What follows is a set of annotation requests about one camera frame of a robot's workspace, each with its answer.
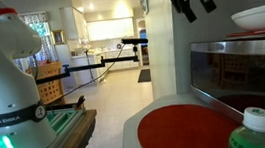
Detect green plastic bottle white cap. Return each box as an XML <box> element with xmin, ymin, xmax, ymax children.
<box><xmin>222</xmin><ymin>104</ymin><xmax>265</xmax><ymax>148</ymax></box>

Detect white bowl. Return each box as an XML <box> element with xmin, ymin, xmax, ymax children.
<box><xmin>230</xmin><ymin>3</ymin><xmax>265</xmax><ymax>34</ymax></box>

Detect red mat under plate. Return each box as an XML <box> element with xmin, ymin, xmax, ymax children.
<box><xmin>224</xmin><ymin>28</ymin><xmax>265</xmax><ymax>39</ymax></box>

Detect stainless steel microwave oven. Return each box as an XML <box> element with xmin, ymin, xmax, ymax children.
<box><xmin>185</xmin><ymin>33</ymin><xmax>265</xmax><ymax>148</ymax></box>

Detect dark floor mat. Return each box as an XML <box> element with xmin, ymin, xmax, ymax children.
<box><xmin>135</xmin><ymin>68</ymin><xmax>152</xmax><ymax>85</ymax></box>

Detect white lower kitchen cabinets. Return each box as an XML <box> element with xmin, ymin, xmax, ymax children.
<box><xmin>69</xmin><ymin>45</ymin><xmax>143</xmax><ymax>88</ymax></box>

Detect white upper kitchen cabinet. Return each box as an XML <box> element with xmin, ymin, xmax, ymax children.
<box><xmin>58</xmin><ymin>4</ymin><xmax>91</xmax><ymax>49</ymax></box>

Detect large round red placemat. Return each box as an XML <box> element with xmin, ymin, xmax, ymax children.
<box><xmin>133</xmin><ymin>96</ymin><xmax>247</xmax><ymax>148</ymax></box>

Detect black clamp orange tips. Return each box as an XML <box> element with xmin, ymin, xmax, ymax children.
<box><xmin>74</xmin><ymin>94</ymin><xmax>88</xmax><ymax>112</ymax></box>

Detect patterned window curtain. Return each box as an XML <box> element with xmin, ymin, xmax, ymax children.
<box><xmin>11</xmin><ymin>10</ymin><xmax>59</xmax><ymax>70</ymax></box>

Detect wicker laundry basket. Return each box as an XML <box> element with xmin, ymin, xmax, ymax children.
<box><xmin>28</xmin><ymin>60</ymin><xmax>67</xmax><ymax>106</ymax></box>

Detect wooden table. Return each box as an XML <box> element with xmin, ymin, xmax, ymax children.
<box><xmin>36</xmin><ymin>108</ymin><xmax>102</xmax><ymax>148</ymax></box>

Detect round wall decoration plate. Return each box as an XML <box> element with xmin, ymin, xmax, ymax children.
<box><xmin>139</xmin><ymin>0</ymin><xmax>151</xmax><ymax>17</ymax></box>

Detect black camera on boom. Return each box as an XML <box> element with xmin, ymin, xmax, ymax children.
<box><xmin>120</xmin><ymin>35</ymin><xmax>150</xmax><ymax>48</ymax></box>

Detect thin black camera cable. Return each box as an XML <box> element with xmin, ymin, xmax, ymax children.
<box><xmin>57</xmin><ymin>44</ymin><xmax>131</xmax><ymax>97</ymax></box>

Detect gold picture frame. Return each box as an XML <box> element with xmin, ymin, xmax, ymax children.
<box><xmin>50</xmin><ymin>28</ymin><xmax>68</xmax><ymax>47</ymax></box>

